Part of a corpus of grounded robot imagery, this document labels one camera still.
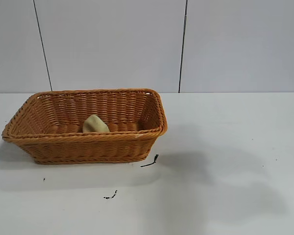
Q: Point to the yellow-green pear-like fruit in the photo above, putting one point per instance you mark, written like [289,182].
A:
[95,125]

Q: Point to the brown woven wicker basket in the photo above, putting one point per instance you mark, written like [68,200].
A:
[88,147]

